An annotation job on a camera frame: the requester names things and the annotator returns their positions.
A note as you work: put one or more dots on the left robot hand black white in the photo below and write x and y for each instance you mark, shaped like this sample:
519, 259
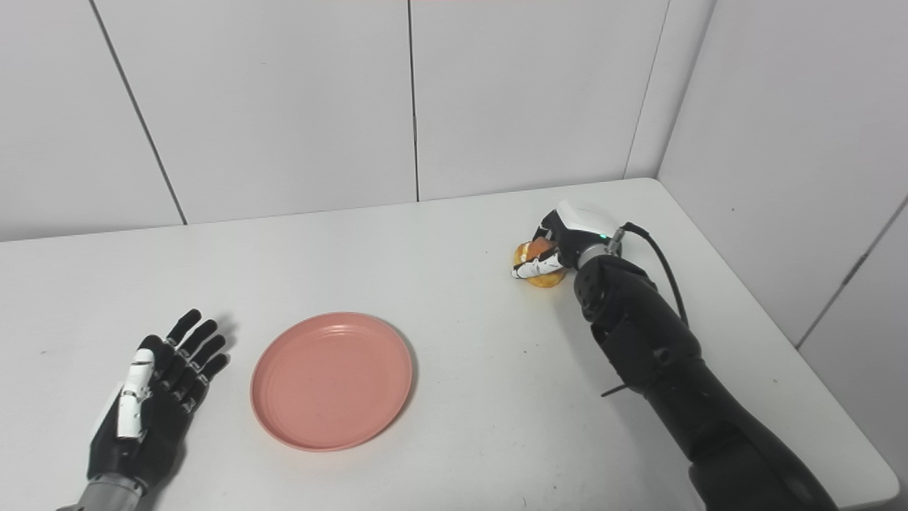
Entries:
145, 419

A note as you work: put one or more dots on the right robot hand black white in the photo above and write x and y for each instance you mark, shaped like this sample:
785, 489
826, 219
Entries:
567, 238

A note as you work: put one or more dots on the orange cream puff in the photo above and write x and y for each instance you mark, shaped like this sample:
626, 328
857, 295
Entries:
545, 277

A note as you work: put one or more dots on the pink round plate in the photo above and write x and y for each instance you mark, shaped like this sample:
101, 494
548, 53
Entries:
331, 381

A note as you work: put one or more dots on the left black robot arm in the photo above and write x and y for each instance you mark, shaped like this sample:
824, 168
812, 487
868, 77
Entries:
99, 497

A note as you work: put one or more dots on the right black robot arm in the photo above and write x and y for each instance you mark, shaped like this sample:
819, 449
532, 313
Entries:
681, 383

